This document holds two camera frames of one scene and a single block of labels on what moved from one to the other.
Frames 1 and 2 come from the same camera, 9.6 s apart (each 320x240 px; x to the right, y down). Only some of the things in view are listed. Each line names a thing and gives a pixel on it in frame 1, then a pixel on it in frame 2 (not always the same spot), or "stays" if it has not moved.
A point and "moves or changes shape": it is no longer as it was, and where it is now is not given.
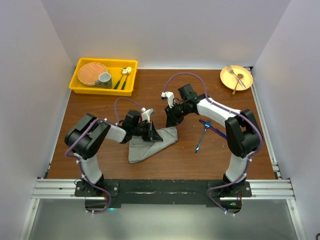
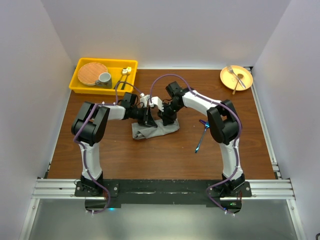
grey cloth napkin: (139, 148) moves or changes shape
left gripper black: (152, 134) to (147, 118)
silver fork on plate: (231, 70) stays
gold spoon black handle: (124, 71) stays
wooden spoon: (240, 76) stays
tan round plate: (228, 80) stays
